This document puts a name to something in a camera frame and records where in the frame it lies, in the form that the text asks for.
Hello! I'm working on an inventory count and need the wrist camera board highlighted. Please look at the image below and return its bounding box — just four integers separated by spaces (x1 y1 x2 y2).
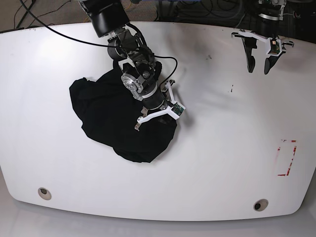
268 39 281 55
172 103 185 116

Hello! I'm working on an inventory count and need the black t-shirt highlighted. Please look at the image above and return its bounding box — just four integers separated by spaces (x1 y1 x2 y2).
69 61 177 163

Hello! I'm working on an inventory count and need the left table grommet hole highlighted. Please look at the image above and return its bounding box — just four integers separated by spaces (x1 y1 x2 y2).
38 188 52 200

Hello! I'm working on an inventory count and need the table grommet hole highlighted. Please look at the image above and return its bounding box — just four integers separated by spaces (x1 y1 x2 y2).
253 199 269 212
38 188 52 200

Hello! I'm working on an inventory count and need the right table grommet hole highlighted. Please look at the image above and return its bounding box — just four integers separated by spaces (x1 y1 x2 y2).
253 199 269 212

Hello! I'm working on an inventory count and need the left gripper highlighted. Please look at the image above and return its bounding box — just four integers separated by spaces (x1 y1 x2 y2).
231 29 294 75

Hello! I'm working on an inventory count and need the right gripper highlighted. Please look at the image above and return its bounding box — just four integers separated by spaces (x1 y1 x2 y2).
134 81 176 130

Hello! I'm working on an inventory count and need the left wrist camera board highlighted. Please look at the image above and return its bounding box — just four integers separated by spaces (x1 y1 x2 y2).
268 39 281 55

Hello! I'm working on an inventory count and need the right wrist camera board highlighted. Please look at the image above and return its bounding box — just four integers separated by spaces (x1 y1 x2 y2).
172 103 185 116

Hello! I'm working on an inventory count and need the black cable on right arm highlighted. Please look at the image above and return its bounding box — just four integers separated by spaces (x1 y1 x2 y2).
19 0 179 82

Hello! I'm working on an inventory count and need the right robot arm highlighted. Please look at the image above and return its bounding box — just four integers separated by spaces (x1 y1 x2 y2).
79 0 179 129

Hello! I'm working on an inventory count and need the red tape rectangle marking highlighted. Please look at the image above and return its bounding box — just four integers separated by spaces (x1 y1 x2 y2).
274 139 298 177

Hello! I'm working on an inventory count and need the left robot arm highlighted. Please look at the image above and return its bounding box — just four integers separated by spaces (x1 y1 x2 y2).
231 0 294 74

